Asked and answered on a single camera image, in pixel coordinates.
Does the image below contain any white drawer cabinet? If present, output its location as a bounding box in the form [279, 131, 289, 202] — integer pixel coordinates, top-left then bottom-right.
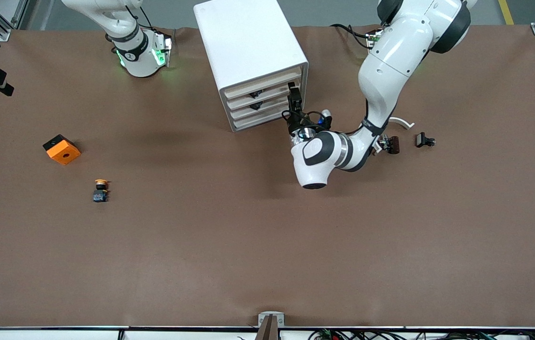
[193, 0, 309, 133]

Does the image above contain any yellow push button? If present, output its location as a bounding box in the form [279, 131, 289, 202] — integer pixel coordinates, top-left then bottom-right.
[92, 179, 111, 204]

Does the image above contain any orange square box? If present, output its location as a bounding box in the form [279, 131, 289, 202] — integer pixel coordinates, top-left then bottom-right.
[43, 134, 82, 166]

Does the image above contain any white curved plastic piece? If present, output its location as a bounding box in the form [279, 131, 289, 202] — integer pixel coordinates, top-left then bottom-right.
[371, 117, 415, 156]

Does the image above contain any small black clip part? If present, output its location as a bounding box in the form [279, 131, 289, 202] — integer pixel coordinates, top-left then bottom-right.
[415, 132, 437, 149]

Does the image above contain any black base cable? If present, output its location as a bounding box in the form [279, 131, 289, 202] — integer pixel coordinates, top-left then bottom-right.
[330, 23, 373, 50]

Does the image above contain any grey metal bracket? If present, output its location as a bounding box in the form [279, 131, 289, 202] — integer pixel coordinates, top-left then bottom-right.
[258, 312, 285, 328]

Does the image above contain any bundle of cables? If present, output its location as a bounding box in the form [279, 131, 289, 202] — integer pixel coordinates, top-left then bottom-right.
[308, 329, 535, 340]

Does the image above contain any white table edge rail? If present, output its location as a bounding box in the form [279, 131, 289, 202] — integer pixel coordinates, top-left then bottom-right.
[0, 325, 535, 340]

